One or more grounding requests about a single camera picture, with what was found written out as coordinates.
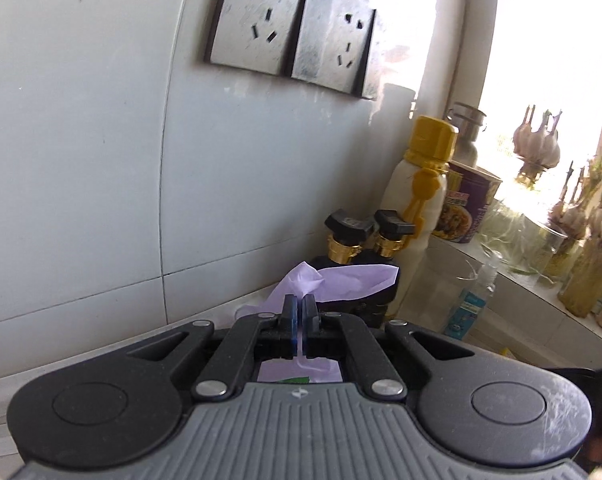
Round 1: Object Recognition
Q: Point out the small glass of sprouting garlic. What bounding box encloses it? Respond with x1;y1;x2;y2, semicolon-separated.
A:
528;220;569;281

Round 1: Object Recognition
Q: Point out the garlic bunch in glass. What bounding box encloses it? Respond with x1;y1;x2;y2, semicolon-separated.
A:
511;104;564;186

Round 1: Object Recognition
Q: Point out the clear glass with roots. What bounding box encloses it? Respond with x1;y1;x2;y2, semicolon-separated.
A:
476;205;532;271

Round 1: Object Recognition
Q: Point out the stainless steel flask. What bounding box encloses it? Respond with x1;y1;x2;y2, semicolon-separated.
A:
446;101;488;166

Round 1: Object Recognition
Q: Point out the clear spray bottle blue label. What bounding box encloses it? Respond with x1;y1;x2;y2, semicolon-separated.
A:
442;251;502;341

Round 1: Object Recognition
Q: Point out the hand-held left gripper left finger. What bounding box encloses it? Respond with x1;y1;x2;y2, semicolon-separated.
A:
126;294;300;402

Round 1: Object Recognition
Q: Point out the clear glass jar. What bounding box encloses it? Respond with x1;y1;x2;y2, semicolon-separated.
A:
398;250;477;331

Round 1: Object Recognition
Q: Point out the purple instant noodle cup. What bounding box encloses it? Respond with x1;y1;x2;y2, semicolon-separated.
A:
431;160;503;245

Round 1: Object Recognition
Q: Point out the white wall pipe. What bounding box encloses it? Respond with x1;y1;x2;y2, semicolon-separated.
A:
413;0;474;121

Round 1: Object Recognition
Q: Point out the white bottle yellow cap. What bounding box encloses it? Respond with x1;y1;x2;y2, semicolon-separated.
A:
381;115;459;321

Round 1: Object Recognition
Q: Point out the black bottle gold collar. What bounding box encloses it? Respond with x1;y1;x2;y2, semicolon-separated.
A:
358;208;416;328
306;211;377;281

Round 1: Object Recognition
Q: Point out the large glass of sprouting garlic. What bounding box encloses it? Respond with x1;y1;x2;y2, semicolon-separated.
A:
558;160;602;318

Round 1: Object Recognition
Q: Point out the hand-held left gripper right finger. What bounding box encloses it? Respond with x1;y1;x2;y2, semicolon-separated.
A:
302;294;482;402

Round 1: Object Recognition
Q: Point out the purple disposable glove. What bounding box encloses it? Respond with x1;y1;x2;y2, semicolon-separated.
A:
236;261;401;385

